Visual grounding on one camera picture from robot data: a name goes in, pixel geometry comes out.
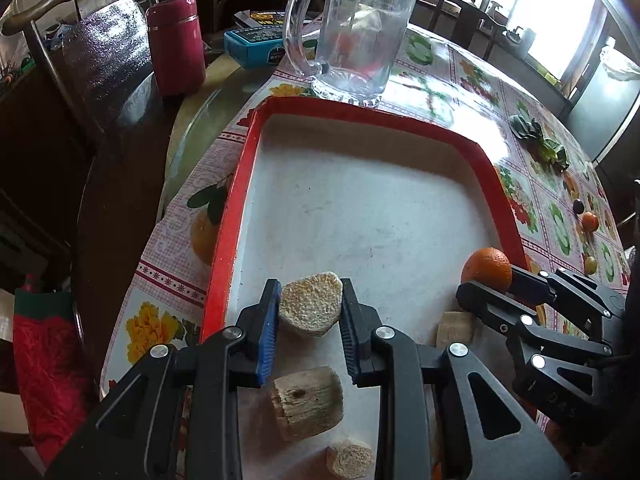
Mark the small orange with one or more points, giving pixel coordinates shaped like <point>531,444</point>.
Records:
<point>590,221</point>

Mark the blue box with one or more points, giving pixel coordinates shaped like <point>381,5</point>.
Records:
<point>250,45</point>

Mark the round back wooden chair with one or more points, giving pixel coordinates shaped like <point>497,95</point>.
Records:
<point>235,0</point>

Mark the dark wooden chair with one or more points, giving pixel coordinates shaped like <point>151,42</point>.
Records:
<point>470,15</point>

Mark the red thermos flask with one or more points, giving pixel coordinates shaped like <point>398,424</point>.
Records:
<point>175,45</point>

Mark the small green box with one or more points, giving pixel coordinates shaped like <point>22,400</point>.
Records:
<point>550,77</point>

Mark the barred window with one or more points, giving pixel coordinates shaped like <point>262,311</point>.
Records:
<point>545,10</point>

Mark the dark purple plum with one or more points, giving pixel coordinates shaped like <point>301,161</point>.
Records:
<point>578,206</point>

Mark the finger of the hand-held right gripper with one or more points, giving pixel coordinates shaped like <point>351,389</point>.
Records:
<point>500,310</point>
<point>535,287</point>

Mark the beige cylindrical chunk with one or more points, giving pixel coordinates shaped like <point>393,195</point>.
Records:
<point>350,460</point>
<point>310,305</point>
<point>310,400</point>

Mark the brass rail glossy chair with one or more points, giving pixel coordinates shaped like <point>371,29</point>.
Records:
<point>105,45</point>

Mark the large orange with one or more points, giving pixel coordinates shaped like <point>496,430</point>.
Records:
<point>485,265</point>

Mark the white plastic bag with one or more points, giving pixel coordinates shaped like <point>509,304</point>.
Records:
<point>617,60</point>

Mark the leafy green vegetable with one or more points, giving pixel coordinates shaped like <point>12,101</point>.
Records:
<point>547,150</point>

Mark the clear glass mug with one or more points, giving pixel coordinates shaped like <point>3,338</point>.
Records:
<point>360,35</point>

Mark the spray bottle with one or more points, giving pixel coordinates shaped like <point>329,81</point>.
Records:
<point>495,8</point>

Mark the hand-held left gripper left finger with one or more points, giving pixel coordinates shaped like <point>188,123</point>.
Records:
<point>267,332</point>

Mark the grey refrigerator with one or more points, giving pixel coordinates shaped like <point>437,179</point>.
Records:
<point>600,105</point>

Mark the small green fruit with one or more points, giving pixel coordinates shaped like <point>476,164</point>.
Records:
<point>590,263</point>

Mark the red quilted cloth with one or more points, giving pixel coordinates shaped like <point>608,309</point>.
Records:
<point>45,360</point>

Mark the beige cube block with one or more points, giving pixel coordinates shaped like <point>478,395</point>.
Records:
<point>452,330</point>

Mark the red rimmed white tray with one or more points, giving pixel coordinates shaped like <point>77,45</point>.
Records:
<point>360,200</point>

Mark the yellow black packet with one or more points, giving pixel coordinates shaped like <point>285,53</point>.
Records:
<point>265,17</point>

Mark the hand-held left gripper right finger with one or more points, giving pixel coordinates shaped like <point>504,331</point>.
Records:
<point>350,335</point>

